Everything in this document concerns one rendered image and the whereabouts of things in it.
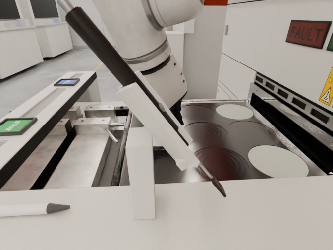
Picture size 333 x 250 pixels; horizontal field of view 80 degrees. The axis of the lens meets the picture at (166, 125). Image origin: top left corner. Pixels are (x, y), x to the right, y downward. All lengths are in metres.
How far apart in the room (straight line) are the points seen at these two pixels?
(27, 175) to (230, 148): 0.36
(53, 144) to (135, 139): 0.31
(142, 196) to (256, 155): 0.28
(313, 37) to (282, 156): 0.25
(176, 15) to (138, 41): 0.07
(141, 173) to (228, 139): 0.31
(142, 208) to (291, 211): 0.15
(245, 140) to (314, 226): 0.25
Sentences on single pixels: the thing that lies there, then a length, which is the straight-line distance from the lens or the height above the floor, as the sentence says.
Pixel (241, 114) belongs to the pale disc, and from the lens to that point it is 0.57.
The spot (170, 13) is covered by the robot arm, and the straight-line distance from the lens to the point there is 0.30.
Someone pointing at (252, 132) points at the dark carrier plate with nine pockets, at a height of 0.90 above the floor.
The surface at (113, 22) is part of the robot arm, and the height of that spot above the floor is 1.13.
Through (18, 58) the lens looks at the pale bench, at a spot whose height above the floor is 0.32.
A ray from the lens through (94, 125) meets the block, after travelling 0.50.
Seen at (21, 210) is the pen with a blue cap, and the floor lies 0.97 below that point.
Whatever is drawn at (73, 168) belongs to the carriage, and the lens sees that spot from 0.42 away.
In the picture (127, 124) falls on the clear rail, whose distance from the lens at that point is 0.49.
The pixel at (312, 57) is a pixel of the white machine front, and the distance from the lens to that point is 0.53.
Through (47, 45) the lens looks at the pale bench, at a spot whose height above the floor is 0.39.
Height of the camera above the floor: 1.14
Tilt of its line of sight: 29 degrees down
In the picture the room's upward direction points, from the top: straight up
